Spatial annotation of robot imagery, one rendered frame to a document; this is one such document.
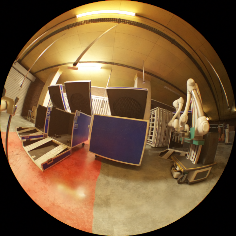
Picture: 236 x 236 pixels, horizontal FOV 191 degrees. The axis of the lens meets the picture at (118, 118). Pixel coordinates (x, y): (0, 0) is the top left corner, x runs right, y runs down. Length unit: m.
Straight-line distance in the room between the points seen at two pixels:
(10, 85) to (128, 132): 7.06
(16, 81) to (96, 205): 6.93
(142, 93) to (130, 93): 0.27
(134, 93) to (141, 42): 1.76
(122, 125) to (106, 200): 1.10
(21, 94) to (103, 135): 6.64
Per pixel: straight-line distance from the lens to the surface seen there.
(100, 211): 0.83
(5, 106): 0.16
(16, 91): 6.78
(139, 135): 1.17
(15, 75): 6.83
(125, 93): 1.78
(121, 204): 0.90
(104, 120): 1.29
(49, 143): 1.91
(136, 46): 2.68
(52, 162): 1.26
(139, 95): 1.75
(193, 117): 1.66
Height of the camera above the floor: 0.78
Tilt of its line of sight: 7 degrees up
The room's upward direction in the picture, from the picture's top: 9 degrees clockwise
